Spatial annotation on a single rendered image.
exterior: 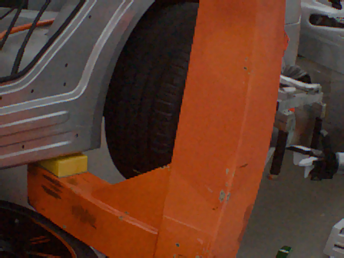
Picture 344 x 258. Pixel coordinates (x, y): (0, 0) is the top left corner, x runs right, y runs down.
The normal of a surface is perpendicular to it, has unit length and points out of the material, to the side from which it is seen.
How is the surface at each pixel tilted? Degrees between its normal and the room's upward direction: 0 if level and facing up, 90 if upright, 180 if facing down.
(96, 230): 90
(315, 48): 110
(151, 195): 90
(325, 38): 91
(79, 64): 90
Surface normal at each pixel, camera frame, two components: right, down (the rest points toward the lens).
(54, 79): 0.79, 0.30
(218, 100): -0.59, 0.13
